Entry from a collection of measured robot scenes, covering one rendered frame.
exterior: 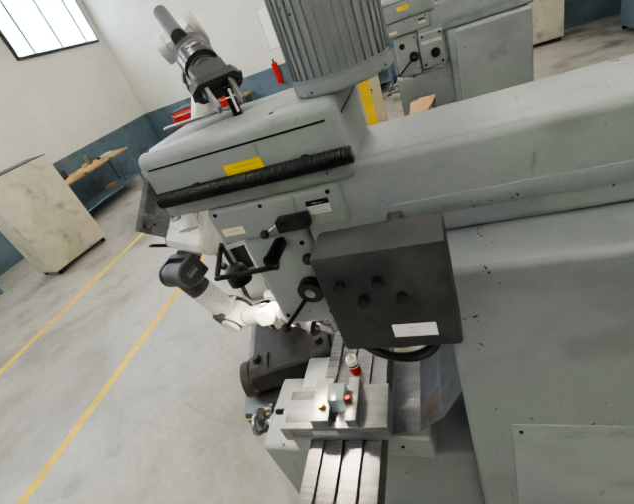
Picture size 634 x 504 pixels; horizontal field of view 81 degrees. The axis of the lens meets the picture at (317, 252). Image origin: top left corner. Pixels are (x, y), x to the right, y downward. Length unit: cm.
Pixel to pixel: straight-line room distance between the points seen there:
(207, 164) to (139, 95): 1171
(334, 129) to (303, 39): 16
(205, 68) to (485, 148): 62
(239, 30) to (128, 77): 363
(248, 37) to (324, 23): 989
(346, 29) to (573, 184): 48
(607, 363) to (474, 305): 30
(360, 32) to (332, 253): 38
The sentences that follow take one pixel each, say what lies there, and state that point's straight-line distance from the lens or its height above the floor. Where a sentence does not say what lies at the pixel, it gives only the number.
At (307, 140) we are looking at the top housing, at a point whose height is 183.
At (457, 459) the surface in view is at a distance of 146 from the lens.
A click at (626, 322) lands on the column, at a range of 89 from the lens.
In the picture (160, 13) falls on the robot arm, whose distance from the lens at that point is 107.
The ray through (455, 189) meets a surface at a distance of 78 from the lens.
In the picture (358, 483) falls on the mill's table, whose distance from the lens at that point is 124.
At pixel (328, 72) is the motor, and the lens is 73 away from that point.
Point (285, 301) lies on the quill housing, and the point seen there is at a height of 141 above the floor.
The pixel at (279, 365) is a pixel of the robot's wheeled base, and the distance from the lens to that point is 207.
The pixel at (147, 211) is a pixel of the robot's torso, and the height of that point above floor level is 164.
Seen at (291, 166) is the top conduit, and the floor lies 180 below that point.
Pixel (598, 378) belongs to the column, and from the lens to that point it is 100.
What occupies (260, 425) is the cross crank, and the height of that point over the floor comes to 61.
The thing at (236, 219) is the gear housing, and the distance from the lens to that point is 89.
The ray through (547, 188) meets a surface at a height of 163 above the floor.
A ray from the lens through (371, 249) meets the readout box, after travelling 54.
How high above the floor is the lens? 202
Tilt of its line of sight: 31 degrees down
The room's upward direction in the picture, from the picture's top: 22 degrees counter-clockwise
